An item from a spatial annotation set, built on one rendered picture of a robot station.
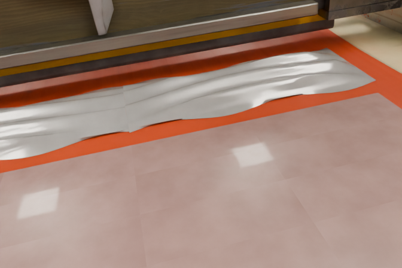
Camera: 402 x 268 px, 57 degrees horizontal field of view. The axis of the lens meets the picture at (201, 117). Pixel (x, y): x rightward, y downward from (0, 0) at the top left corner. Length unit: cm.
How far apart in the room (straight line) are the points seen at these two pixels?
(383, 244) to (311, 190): 4
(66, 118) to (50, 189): 6
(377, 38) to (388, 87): 10
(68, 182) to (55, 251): 5
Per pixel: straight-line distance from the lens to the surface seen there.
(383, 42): 37
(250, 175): 20
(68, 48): 30
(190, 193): 19
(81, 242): 19
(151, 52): 33
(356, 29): 40
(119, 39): 30
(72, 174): 23
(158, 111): 26
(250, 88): 27
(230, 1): 32
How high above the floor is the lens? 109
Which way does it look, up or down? 32 degrees down
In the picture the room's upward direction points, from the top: 7 degrees counter-clockwise
